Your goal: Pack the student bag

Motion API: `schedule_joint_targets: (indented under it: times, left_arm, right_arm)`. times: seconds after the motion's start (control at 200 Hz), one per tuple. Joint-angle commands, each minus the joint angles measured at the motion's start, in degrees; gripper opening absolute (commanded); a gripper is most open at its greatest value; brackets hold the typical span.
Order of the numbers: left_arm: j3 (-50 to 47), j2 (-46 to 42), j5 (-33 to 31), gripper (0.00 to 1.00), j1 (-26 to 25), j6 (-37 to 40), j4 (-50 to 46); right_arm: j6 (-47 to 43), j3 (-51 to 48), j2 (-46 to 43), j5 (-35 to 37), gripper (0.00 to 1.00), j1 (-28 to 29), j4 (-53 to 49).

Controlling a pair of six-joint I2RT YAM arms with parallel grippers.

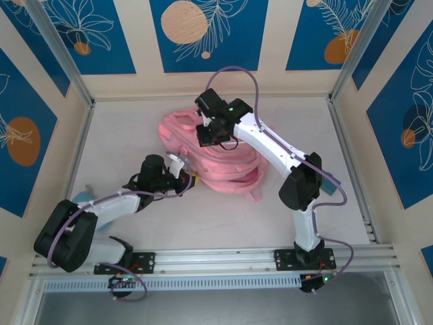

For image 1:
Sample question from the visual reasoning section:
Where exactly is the pink student backpack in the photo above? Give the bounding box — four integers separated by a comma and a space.
158, 104, 271, 204

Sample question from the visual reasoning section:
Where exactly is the light blue pencil case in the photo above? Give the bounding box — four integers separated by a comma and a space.
72, 183, 118, 234

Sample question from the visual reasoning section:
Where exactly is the grey metal sheet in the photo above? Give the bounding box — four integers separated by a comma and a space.
33, 290, 400, 325

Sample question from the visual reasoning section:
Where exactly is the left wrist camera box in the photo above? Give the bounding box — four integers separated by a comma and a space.
168, 152, 187, 177

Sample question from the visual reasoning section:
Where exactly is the aluminium mounting rail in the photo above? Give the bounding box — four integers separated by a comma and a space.
28, 245, 403, 279

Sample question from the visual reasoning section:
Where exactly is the aluminium side rail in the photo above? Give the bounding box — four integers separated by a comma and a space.
325, 97, 379, 244
49, 101, 96, 251

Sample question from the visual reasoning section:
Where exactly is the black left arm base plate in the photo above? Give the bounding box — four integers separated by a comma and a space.
93, 251, 156, 275

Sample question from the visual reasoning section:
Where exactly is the grey slotted cable duct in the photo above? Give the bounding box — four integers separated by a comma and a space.
42, 274, 302, 293

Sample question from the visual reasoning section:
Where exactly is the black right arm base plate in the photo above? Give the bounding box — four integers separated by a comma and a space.
273, 248, 338, 272

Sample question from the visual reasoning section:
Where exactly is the aluminium frame post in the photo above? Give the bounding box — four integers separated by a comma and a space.
329, 0, 388, 102
25, 0, 96, 106

